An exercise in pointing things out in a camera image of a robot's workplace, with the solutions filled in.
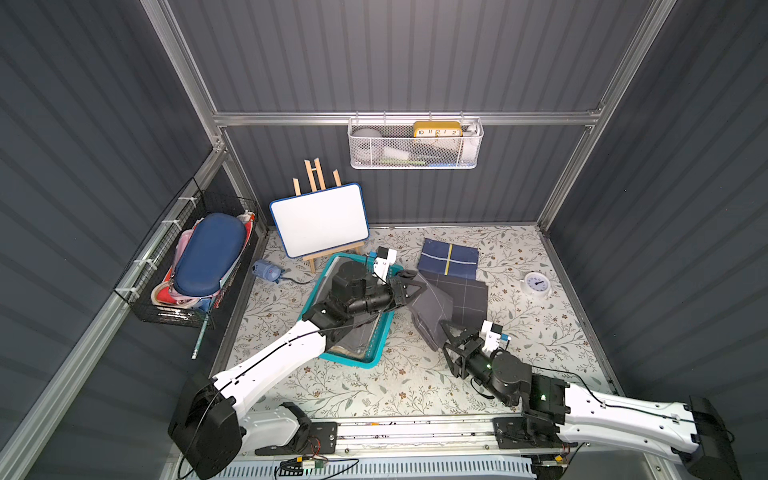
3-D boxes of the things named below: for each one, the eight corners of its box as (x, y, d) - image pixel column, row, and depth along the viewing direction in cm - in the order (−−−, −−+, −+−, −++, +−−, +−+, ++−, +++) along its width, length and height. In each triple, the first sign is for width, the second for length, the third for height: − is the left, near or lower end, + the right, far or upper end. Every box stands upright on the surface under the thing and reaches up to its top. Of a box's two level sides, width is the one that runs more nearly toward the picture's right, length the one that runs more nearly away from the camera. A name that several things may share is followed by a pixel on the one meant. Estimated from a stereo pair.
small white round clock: (524, 296, 102) (528, 290, 99) (518, 278, 107) (522, 272, 104) (549, 296, 102) (553, 290, 99) (542, 278, 107) (546, 272, 104)
